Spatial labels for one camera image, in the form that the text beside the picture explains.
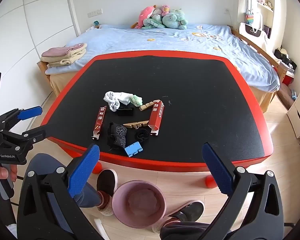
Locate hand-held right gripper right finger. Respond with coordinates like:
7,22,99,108
201,142,285,240

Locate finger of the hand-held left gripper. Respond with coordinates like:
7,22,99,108
0,105,43,128
0,124,49,153

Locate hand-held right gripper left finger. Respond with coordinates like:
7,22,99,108
17,143,105,240

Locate black patterned sock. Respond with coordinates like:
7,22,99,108
107,122,128,148

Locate small red carton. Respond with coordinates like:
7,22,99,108
91,106,107,140

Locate blue plastic block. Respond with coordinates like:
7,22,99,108
124,142,144,157

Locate pink waste bin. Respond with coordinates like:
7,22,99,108
112,180,167,228

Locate black hair tie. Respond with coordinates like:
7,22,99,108
135,128,149,141

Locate long wooden piece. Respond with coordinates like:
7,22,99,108
123,120,149,129

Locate small black box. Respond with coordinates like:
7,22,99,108
117,107,134,116

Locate white sock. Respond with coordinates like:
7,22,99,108
103,91,133,112

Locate large red carton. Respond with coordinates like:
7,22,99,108
148,100,165,137

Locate green white sock ball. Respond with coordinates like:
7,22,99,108
129,94,143,107

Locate notched wooden block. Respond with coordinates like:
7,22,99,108
139,101,155,111

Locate person's left hand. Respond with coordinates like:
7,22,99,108
0,164,18,184

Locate person's left shoe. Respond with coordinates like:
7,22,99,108
96,169,118,217

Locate person's shoe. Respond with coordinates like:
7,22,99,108
96,169,118,217
152,200,205,233

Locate person's right shoe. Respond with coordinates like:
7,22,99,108
152,200,205,233

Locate white plastic strip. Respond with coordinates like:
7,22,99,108
94,218,108,240

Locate beige folded towels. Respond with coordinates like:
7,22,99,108
41,48,87,68

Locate pink folded towel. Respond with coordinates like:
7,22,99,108
41,43,88,57

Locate white wardrobe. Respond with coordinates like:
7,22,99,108
0,0,83,85

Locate black bags with hat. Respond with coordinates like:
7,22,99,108
274,45,297,72

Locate bed with blue sheet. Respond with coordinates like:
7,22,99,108
44,24,281,93

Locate white tote bag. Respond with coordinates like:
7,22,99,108
239,11,268,46

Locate green striped plush toy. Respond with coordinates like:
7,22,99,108
143,14,164,30

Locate rainbow crochet bag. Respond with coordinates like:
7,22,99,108
245,11,255,26

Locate teal plush toy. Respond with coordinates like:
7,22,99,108
162,9,188,29

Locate wooden bed frame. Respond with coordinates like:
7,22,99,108
37,22,288,113

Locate white wall socket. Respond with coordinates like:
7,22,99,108
87,9,103,18

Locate white wall shelf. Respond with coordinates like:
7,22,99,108
255,0,275,13

